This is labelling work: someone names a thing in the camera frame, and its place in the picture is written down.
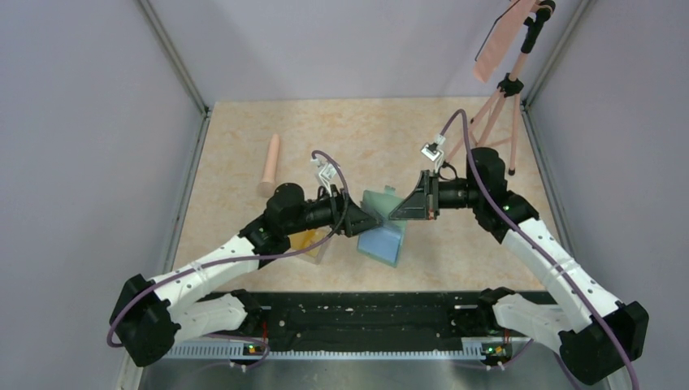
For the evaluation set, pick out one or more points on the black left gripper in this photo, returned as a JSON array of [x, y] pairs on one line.
[[338, 204]]

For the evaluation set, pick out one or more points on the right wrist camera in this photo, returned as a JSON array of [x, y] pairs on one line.
[[434, 152]]

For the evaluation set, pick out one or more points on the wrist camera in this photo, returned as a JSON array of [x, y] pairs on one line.
[[434, 152], [325, 172]]

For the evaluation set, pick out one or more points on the clear plastic card box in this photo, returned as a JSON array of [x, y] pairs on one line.
[[314, 261]]

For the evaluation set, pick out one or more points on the pink cylindrical handle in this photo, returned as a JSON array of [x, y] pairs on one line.
[[266, 185]]

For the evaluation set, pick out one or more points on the pink flat panel on tripod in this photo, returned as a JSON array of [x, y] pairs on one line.
[[500, 38]]

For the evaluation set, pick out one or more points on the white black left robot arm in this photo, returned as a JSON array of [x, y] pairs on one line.
[[153, 315]]

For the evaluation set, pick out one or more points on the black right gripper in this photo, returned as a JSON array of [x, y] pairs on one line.
[[424, 202]]

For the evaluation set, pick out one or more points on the gold VIP credit card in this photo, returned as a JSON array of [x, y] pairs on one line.
[[302, 240]]

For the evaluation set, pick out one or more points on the pink tripod stand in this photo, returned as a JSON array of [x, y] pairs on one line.
[[511, 86]]

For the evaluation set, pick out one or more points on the grey slotted cable duct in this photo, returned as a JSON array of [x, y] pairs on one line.
[[228, 350]]

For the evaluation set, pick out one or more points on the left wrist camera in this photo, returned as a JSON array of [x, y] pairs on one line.
[[325, 172]]

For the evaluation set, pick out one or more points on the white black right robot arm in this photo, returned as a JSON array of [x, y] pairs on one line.
[[593, 332]]

